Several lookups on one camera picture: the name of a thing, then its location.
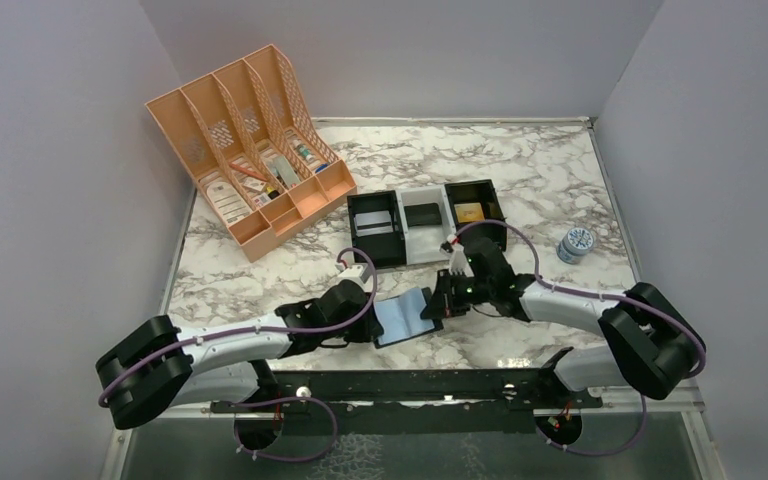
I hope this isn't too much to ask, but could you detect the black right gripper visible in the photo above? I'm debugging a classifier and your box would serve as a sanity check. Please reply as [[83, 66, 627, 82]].
[[421, 267, 493, 318]]

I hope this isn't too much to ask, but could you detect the black leather card holder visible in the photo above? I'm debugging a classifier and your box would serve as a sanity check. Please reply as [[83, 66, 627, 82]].
[[373, 288, 444, 349]]

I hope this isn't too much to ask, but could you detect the silver grey credit card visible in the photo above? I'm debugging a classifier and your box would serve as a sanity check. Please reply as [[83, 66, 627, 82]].
[[354, 210, 393, 237]]

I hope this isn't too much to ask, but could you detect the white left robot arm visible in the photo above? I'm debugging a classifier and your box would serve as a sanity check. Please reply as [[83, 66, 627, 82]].
[[95, 280, 376, 430]]

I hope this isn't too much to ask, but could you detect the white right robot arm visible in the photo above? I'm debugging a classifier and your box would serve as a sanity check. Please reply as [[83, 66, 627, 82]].
[[420, 238, 705, 407]]

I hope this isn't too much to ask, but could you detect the white middle card bin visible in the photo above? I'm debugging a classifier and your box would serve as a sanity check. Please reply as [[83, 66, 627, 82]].
[[395, 184, 455, 266]]

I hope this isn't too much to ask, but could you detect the black left card bin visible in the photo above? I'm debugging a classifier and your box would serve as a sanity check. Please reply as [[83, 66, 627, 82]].
[[347, 190, 407, 269]]

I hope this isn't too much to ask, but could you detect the black card bin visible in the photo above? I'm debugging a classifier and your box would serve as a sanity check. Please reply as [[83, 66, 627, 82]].
[[347, 190, 407, 269], [444, 179, 507, 251]]

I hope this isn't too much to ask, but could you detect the gold credit card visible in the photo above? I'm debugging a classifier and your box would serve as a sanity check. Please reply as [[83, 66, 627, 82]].
[[454, 202, 485, 224]]

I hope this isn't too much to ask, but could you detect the black right card bin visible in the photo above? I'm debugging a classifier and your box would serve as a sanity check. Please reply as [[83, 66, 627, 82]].
[[444, 179, 507, 251]]

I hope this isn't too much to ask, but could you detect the white patterned card stack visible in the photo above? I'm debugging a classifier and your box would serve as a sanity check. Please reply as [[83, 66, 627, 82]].
[[206, 180, 252, 226]]

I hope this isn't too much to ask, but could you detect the small blue white jar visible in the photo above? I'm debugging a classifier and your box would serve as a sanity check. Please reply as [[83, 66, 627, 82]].
[[556, 227, 596, 265]]

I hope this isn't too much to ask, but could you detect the grey flat eraser block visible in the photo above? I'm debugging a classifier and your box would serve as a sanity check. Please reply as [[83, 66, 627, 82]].
[[272, 155, 300, 188]]

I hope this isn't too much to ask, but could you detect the red pen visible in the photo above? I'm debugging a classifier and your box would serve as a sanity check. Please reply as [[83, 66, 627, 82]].
[[229, 163, 268, 182]]

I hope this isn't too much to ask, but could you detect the green white battery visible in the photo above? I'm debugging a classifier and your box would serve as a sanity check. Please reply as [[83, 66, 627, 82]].
[[295, 143, 317, 164]]

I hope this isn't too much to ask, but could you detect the peach plastic file organizer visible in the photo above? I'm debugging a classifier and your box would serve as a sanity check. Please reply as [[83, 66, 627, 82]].
[[146, 45, 357, 262]]

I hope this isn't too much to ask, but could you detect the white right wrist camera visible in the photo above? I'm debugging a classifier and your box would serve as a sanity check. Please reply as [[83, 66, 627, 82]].
[[440, 235, 473, 277]]

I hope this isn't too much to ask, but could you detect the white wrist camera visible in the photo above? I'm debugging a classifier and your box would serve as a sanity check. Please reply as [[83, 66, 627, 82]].
[[440, 235, 473, 277], [337, 263, 374, 288]]

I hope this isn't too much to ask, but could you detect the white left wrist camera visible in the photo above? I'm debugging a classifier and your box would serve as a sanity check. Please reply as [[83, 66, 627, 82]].
[[337, 263, 374, 288]]

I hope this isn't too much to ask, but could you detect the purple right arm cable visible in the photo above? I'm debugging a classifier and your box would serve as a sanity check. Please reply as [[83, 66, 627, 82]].
[[453, 219, 709, 380]]

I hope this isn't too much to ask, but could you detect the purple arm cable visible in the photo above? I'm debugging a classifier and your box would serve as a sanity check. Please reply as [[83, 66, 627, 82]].
[[97, 246, 379, 409], [453, 219, 709, 380]]

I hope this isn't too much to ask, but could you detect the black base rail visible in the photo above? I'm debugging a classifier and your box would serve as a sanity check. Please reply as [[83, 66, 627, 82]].
[[210, 368, 603, 436]]

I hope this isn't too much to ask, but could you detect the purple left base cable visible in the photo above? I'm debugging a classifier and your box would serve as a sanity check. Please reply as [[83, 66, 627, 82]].
[[232, 396, 339, 464]]

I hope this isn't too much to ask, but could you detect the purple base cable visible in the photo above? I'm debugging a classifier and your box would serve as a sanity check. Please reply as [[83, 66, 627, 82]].
[[534, 394, 649, 460], [232, 396, 339, 464]]

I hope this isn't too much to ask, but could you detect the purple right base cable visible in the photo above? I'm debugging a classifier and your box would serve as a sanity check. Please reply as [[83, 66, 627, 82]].
[[534, 394, 649, 460]]

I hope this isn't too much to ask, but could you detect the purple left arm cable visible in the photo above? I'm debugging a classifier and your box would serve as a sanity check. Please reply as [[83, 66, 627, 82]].
[[97, 246, 379, 409]]

